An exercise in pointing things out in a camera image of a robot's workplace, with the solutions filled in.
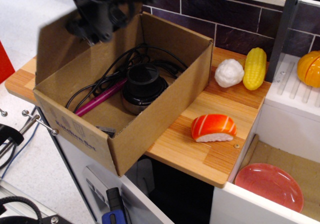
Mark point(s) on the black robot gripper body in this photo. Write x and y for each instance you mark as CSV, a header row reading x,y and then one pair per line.
x,y
99,19

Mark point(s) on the brown cardboard kitchen set box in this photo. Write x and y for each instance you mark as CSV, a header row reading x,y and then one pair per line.
x,y
109,134

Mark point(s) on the black 3D mouse device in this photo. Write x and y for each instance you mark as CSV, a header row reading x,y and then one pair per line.
x,y
143,86

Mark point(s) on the pink marker pen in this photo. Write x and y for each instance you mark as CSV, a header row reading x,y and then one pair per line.
x,y
104,96

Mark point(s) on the red object at left edge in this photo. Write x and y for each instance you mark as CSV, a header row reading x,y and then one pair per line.
x,y
6,67

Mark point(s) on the white toy rice ball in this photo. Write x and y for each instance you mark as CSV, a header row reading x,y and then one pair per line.
x,y
229,73

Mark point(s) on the black metal clamp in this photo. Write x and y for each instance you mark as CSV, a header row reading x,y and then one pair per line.
x,y
15,137

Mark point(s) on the salmon nigiri sushi toy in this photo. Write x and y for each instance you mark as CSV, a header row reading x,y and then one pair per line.
x,y
212,128

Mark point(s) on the yellow toy corn right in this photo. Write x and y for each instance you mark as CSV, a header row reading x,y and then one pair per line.
x,y
255,68

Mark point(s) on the white dish rack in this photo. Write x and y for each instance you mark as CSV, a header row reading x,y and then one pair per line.
x,y
288,92

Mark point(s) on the orange toy pumpkin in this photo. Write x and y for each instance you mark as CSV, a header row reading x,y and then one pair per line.
x,y
308,69

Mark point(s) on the red plastic plate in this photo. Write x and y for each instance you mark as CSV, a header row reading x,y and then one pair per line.
x,y
272,183

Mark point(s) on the dark grey vertical post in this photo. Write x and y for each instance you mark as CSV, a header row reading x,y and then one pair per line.
x,y
281,41

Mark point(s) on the blue black handle tool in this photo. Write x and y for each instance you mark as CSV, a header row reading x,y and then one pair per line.
x,y
117,213

